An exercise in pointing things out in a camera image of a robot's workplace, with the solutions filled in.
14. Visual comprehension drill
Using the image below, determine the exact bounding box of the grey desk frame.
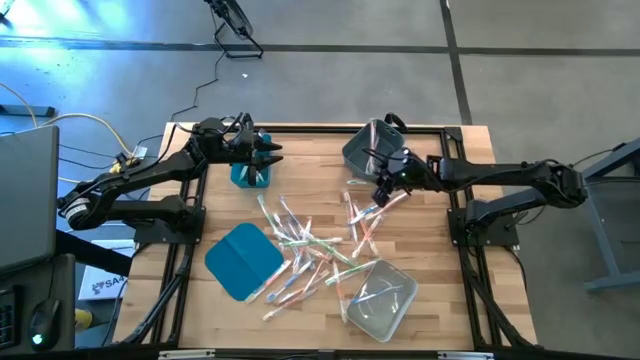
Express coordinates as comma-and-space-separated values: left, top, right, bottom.
581, 137, 640, 294

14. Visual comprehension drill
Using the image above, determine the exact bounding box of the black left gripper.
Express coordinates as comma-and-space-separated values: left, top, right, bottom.
192, 117, 284, 170

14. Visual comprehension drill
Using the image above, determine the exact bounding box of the small yellow object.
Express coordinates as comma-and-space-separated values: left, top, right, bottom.
74, 308, 95, 332

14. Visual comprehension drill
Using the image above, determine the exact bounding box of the yellow cable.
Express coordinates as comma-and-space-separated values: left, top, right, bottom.
0, 82, 137, 185

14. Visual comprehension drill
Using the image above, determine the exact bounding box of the dark grey-teal handled bin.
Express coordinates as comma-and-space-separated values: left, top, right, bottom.
341, 118, 407, 182

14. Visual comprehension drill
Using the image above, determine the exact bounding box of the blue flat bin lid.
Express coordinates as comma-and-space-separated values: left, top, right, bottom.
204, 222, 286, 303

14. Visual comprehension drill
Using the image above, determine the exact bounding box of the black keyboard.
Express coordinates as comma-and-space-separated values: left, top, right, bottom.
0, 287, 22, 351

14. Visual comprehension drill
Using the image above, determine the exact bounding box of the white printed cardboard box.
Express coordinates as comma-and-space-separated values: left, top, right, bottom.
77, 239, 137, 303

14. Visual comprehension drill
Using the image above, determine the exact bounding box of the black side desk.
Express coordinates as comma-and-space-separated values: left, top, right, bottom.
0, 252, 77, 354

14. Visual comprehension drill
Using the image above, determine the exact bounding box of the black computer mouse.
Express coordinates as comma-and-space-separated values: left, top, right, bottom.
27, 298, 63, 352

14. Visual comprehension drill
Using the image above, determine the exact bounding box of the grey laptop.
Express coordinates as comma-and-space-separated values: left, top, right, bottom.
0, 124, 61, 274

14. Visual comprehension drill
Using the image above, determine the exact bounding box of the turquoise plastic bin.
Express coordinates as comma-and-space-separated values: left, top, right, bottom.
229, 132, 274, 190

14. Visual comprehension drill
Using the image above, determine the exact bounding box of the black floor bar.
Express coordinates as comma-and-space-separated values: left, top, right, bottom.
0, 103, 57, 119

